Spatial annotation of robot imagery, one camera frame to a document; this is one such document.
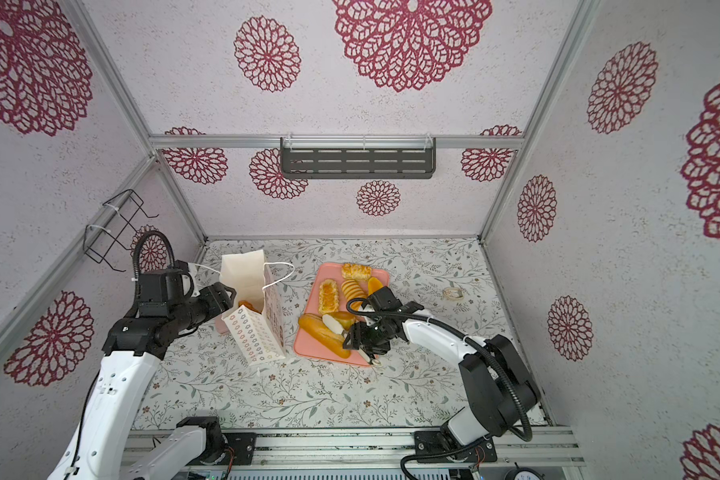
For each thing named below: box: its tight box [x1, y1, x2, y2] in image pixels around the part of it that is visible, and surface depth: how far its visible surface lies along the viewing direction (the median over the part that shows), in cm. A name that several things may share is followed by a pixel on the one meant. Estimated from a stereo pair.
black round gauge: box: [504, 462, 545, 480], surface depth 70 cm
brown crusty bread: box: [341, 263, 372, 281], surface depth 108 cm
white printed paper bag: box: [220, 249, 286, 367], surface depth 83 cm
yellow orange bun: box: [367, 276, 384, 297], surface depth 105 cm
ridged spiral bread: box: [341, 279, 368, 311], surface depth 102 cm
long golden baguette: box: [298, 313, 351, 359], surface depth 90 cm
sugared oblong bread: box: [318, 278, 339, 315], surface depth 99 cm
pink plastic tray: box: [294, 263, 390, 367], surface depth 94 cm
